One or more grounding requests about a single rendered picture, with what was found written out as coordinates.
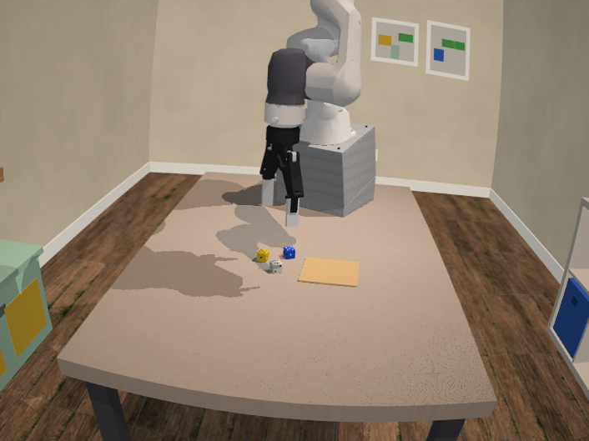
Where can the white die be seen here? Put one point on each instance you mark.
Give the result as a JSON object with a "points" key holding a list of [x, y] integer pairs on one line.
{"points": [[275, 266]]}

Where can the blue die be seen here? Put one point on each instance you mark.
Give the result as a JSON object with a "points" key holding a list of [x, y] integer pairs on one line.
{"points": [[289, 252]]}

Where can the yellow die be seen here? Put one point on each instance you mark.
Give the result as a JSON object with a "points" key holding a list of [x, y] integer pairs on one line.
{"points": [[262, 255]]}

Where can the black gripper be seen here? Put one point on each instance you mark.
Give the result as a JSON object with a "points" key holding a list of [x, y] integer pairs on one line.
{"points": [[282, 140]]}

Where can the light orange mat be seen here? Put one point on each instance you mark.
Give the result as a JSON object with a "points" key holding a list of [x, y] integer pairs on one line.
{"points": [[330, 271]]}

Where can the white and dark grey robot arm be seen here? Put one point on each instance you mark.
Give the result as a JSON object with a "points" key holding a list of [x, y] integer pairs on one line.
{"points": [[328, 87]]}

